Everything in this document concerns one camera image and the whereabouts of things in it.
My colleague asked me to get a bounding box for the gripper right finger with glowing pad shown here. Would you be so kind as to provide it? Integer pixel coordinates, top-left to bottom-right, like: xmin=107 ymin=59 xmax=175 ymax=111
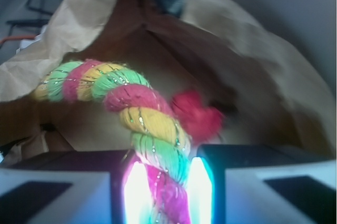
xmin=188 ymin=144 xmax=336 ymax=223

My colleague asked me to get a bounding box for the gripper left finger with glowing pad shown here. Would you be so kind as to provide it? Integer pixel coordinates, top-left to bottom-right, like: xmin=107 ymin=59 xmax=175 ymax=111
xmin=1 ymin=150 xmax=151 ymax=223

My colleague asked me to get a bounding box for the multicolored twisted rope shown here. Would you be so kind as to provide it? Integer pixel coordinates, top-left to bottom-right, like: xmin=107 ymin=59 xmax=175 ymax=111
xmin=31 ymin=59 xmax=224 ymax=224

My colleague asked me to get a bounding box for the crumpled white paper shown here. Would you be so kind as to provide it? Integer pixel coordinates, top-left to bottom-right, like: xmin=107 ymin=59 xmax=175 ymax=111
xmin=16 ymin=25 xmax=48 ymax=54

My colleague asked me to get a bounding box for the brown paper bag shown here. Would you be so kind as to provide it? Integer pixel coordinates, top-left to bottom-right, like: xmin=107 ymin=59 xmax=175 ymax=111
xmin=1 ymin=0 xmax=336 ymax=157

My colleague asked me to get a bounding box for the black hex key set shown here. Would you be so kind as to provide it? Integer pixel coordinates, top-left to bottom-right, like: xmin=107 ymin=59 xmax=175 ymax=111
xmin=5 ymin=0 xmax=53 ymax=27

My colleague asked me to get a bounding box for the orange handled hex key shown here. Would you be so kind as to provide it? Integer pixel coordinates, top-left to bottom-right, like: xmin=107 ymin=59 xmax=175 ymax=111
xmin=0 ymin=35 xmax=36 ymax=45

